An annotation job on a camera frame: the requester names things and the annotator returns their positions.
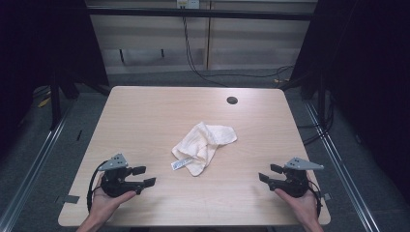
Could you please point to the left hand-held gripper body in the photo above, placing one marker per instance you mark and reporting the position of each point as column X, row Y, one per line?
column 117, row 187

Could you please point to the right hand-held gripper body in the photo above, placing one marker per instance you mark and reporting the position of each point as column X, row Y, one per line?
column 295, row 185

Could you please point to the cream white towel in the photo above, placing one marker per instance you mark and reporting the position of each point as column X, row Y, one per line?
column 203, row 141

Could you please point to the person's left hand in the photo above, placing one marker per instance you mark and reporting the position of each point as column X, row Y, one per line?
column 104, row 203

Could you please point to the person's right hand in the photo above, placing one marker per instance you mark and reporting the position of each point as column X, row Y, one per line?
column 299, row 206

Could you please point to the grey tape strip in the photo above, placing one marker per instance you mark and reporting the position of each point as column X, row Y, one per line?
column 69, row 199
column 327, row 196

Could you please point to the small black floor tape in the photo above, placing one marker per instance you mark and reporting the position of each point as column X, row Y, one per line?
column 79, row 135

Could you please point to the black metal stand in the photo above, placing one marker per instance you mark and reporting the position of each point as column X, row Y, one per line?
column 55, row 103

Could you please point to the yellow object on floor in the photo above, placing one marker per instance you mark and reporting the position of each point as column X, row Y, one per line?
column 44, row 102

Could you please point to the dark curtain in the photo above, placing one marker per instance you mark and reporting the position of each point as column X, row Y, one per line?
column 38, row 48
column 370, row 64

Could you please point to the black horizontal bar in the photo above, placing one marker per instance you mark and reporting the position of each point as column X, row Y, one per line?
column 199, row 13

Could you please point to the metal floor rail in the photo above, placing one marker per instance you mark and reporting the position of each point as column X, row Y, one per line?
column 35, row 161
column 341, row 174

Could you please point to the white wall outlet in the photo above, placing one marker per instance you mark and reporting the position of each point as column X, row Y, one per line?
column 188, row 3

